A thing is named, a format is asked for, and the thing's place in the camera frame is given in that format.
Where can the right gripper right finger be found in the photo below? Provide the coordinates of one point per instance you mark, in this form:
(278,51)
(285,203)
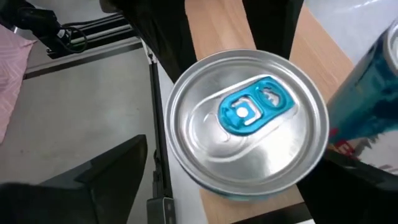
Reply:
(357,202)

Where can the blue silver Red Bull can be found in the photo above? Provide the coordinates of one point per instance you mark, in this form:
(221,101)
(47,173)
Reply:
(245,124)
(367,102)

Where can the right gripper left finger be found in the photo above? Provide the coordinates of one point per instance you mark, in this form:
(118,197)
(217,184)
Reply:
(93,199)

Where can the black metal table frame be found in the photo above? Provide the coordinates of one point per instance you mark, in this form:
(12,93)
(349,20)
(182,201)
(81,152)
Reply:
(159,124)

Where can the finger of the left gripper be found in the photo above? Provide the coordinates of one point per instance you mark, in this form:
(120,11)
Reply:
(273,25)
(155,28)

